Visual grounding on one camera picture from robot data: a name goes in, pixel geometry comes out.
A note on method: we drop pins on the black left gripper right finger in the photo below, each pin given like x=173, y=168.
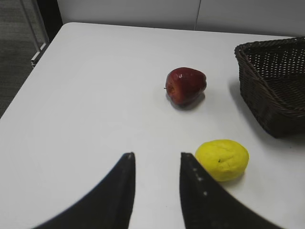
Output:
x=206, y=205

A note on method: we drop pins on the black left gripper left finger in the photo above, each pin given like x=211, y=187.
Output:
x=107, y=206

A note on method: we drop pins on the dark woven wicker basket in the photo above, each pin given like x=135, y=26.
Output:
x=272, y=84

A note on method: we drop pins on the yellow lemon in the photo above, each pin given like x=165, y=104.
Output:
x=223, y=159

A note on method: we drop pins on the red apple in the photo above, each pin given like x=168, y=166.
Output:
x=183, y=85

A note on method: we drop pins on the metal frame post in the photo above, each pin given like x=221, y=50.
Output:
x=38, y=36

